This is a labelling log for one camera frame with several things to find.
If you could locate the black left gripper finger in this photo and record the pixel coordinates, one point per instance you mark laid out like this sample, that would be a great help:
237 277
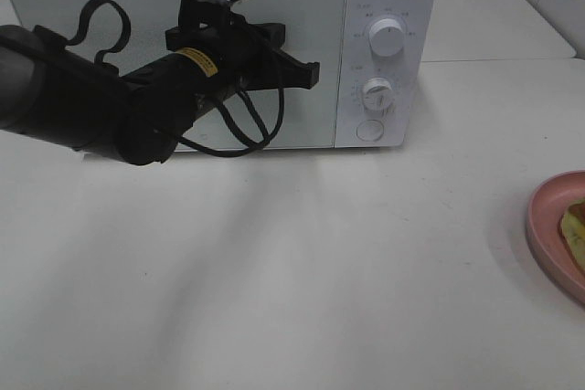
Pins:
175 38
269 67

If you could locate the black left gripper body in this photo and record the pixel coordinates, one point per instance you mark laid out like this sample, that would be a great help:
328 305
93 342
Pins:
207 70

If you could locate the white timer knob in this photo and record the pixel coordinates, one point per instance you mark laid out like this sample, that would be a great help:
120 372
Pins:
377 94

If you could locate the round white door button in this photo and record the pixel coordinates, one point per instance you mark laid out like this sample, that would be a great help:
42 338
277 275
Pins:
370 131

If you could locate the pink round plate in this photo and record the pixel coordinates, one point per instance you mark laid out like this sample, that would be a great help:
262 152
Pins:
544 211

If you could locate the toy sandwich with cheese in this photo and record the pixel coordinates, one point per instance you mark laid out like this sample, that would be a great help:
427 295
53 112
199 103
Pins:
572 229

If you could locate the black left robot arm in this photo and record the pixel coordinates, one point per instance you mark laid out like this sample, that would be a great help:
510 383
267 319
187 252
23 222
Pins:
51 94

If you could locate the upper white power knob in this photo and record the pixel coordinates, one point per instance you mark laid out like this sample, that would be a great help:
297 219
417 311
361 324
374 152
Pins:
386 37

